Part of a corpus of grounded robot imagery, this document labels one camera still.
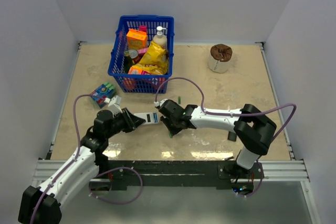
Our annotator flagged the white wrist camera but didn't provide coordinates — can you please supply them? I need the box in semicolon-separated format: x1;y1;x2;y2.
154;99;167;109
104;95;122;115

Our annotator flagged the orange juice carton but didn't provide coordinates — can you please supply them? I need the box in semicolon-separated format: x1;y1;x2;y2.
127;29;148;50

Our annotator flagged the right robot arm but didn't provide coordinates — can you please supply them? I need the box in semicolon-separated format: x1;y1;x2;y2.
154;99;277;178

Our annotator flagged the white cup brown lid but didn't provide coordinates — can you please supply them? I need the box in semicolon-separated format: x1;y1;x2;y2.
208;44;233;73

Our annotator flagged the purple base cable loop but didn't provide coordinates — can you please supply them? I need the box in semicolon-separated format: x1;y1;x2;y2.
88;167;144;205

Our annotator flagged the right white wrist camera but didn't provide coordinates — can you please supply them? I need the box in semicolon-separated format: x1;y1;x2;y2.
154;99;167;109

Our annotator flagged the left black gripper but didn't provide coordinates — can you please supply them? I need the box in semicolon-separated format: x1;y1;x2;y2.
105;107;145;139

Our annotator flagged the white pump bottle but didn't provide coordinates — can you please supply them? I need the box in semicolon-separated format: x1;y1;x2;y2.
152;26;167;49

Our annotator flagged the white remote control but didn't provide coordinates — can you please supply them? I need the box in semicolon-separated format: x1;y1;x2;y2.
134;112;159;125

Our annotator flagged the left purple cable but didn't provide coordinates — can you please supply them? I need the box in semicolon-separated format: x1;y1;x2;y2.
29;94;107;224

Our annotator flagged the yellow chip bag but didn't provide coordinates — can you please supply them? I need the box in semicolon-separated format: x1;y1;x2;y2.
139;41;168;75

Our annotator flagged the blue plastic basket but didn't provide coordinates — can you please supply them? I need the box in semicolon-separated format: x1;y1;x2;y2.
108;15;174;93

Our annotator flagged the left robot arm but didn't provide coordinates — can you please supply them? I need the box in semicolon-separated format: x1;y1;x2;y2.
18;108;146;223

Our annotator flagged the blue battery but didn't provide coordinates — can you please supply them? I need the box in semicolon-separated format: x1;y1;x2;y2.
153;112;158;123

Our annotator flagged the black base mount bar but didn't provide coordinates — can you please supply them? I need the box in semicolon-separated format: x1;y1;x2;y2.
96;161;264;192

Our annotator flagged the tin can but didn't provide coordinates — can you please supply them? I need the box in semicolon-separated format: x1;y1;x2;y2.
124;49;140;64

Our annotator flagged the orange pink snack box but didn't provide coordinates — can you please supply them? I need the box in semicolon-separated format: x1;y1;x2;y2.
128;65;151;75

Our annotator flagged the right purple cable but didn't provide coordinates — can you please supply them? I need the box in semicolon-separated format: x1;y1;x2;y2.
154;77;297;143

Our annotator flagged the black remote control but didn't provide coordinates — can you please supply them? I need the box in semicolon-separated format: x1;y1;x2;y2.
227;132;237;142

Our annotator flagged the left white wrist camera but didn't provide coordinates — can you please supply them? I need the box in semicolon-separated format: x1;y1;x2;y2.
104;95;122;115

